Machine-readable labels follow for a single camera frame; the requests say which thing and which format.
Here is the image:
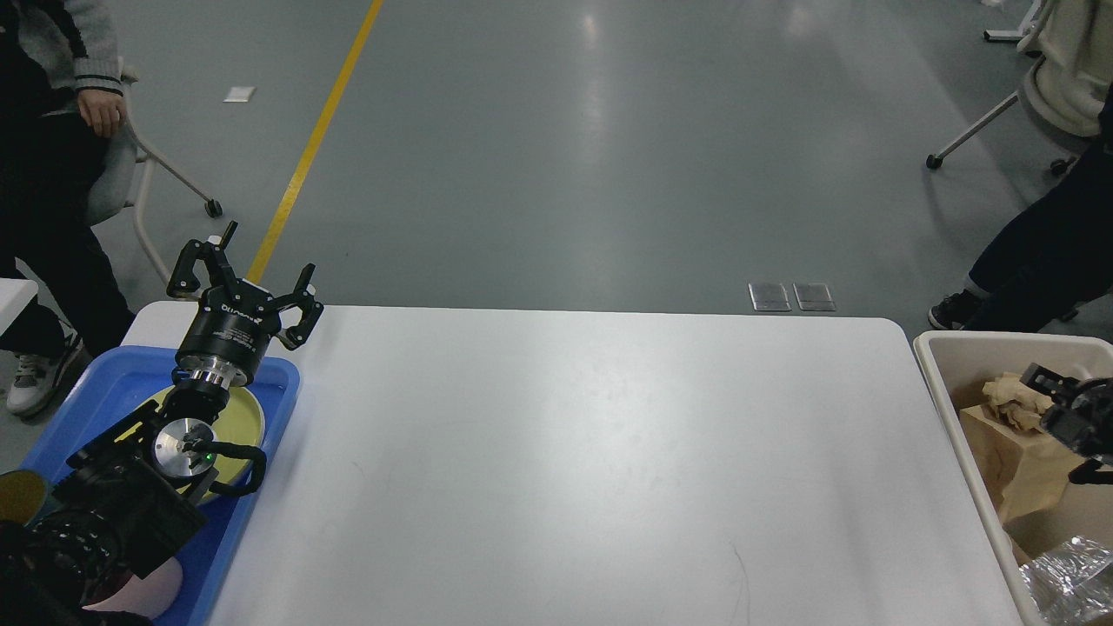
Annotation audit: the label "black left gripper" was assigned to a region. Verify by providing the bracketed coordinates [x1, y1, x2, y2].
[166, 221, 323, 387]

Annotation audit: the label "pink mug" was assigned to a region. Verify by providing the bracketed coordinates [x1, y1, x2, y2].
[83, 557, 183, 622]

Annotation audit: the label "blue plastic tray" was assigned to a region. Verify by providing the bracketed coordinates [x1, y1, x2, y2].
[20, 346, 301, 625]

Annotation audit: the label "brown paper bag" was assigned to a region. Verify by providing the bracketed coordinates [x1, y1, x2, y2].
[958, 404, 1110, 565]

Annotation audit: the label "person in grey sweater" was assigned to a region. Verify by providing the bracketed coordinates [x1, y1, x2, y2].
[1, 1, 134, 419]

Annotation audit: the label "grey chair at left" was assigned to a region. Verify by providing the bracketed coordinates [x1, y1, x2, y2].
[83, 117, 223, 283]

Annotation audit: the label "yellow plate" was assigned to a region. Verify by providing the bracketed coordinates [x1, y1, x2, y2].
[130, 383, 266, 507]

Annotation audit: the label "silver foil bag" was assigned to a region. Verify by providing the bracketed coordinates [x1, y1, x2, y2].
[1020, 536, 1112, 625]

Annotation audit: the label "blue mug yellow inside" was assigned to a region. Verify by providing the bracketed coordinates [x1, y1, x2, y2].
[1, 469, 50, 524]

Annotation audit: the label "metal floor socket plates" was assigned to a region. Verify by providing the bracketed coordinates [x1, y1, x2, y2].
[748, 282, 837, 312]

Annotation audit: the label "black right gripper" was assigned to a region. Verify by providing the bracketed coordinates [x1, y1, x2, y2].
[1020, 362, 1113, 486]

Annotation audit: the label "brown paper ball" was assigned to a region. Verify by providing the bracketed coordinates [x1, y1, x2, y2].
[982, 372, 1053, 432]

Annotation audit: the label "person in dark clothes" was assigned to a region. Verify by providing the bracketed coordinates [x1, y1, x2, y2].
[927, 97, 1112, 333]

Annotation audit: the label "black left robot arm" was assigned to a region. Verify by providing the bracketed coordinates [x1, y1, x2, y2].
[3, 223, 323, 625]

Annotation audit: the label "beige plastic bin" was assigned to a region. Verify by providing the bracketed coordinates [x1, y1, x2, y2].
[913, 331, 1112, 625]

